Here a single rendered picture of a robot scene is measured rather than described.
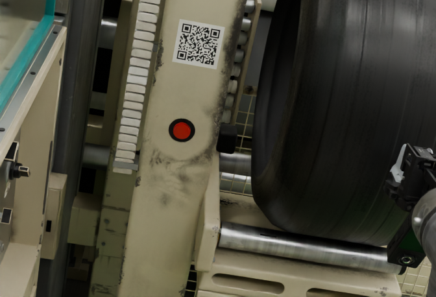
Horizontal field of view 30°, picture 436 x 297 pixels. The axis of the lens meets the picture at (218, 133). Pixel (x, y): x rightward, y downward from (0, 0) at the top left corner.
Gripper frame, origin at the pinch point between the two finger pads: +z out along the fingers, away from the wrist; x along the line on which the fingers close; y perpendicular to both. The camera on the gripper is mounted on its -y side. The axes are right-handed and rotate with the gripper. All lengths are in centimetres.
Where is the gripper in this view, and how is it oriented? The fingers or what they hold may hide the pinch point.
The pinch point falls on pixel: (402, 172)
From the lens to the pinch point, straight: 124.3
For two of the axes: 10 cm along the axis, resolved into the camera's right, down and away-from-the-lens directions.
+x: -9.8, -1.7, -0.9
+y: 1.9, -9.3, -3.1
